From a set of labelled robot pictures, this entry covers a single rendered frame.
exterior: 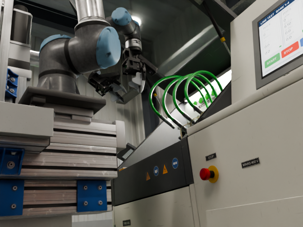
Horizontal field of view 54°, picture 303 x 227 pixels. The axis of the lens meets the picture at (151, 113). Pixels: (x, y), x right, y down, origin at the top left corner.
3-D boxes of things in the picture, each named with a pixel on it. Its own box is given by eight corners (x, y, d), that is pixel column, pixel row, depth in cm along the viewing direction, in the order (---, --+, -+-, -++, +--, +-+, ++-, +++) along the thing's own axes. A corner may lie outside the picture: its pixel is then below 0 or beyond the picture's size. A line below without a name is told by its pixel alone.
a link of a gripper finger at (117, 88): (121, 97, 149) (107, 91, 152) (128, 92, 152) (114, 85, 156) (121, 93, 147) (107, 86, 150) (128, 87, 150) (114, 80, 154)
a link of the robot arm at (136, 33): (120, 20, 138) (127, 30, 146) (121, 40, 134) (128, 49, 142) (135, 15, 136) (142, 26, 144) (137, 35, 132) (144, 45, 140)
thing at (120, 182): (114, 205, 149) (112, 174, 155) (122, 205, 151) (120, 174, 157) (186, 185, 100) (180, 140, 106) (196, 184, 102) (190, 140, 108)
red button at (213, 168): (198, 184, 88) (195, 167, 90) (208, 184, 90) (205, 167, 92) (209, 181, 84) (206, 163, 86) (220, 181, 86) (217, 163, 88)
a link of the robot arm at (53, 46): (52, 90, 101) (53, 56, 106) (88, 81, 97) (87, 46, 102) (29, 74, 90) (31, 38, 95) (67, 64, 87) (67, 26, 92)
